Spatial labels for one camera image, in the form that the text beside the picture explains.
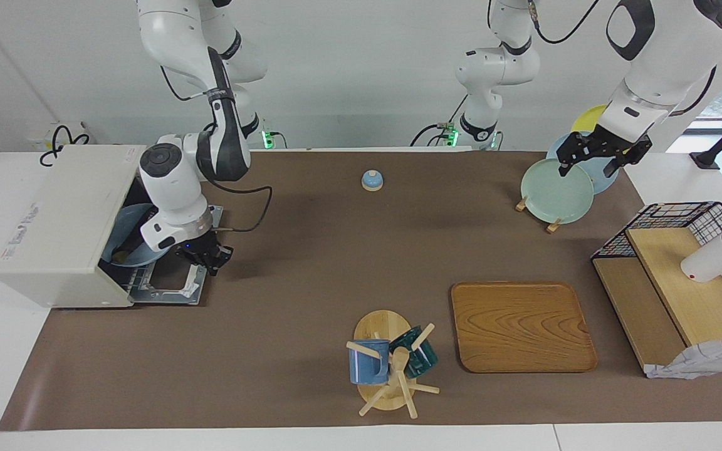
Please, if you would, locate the toaster oven glass door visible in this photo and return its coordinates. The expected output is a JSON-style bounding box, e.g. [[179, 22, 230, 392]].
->
[[128, 205, 224, 306]]

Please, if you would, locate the light blue serving plate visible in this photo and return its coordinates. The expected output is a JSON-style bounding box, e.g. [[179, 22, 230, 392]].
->
[[101, 203, 175, 269]]

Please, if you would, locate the beige toaster oven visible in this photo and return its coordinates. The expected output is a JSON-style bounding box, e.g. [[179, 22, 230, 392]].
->
[[0, 145, 167, 309]]

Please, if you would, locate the light blue racked plate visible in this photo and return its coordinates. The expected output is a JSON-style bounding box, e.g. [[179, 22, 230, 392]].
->
[[546, 132, 620, 195]]

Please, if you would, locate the pale green plate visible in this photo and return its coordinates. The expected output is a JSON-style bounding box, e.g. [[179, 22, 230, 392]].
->
[[520, 158, 595, 225]]

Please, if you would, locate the yellow plate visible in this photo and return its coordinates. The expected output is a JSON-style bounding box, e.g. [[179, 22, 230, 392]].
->
[[571, 105, 609, 133]]

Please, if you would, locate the wooden plate rack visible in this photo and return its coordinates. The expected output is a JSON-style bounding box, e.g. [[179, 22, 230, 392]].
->
[[515, 195, 563, 234]]

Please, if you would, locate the brown table mat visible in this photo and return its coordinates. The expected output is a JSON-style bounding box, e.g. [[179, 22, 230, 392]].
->
[[0, 150, 722, 432]]

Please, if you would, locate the white cup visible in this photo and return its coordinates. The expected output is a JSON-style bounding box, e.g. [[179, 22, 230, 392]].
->
[[680, 233, 722, 284]]

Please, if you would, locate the wooden serving tray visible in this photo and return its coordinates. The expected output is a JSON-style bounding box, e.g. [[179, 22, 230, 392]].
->
[[451, 281, 599, 374]]

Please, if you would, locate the white power socket box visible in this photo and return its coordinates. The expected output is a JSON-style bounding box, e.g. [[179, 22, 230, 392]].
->
[[48, 121, 93, 146]]

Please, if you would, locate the wooden mug tree stand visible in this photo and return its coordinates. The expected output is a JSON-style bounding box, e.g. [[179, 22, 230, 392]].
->
[[345, 310, 441, 419]]

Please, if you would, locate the blue mug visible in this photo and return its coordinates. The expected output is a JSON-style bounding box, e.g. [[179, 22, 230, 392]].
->
[[348, 338, 392, 385]]

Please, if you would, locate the dark green mug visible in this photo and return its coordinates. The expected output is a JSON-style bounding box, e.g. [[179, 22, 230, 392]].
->
[[389, 326, 439, 378]]

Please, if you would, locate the metal oven wire rack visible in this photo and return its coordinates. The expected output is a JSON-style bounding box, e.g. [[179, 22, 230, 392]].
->
[[120, 264, 164, 294]]

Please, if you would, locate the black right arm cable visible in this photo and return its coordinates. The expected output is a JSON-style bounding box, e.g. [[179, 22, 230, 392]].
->
[[160, 63, 274, 234]]

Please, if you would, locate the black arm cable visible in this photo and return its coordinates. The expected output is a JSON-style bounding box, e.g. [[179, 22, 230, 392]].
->
[[160, 63, 274, 234], [529, 0, 601, 46]]

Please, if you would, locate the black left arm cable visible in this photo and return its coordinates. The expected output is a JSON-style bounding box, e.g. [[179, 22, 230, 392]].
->
[[529, 0, 601, 46]]

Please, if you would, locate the black base cable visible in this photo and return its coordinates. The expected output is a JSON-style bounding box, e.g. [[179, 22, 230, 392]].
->
[[410, 94, 463, 148]]

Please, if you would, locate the wooden shelf with wire frame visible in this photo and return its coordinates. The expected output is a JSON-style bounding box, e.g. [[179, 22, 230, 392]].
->
[[591, 201, 722, 376]]

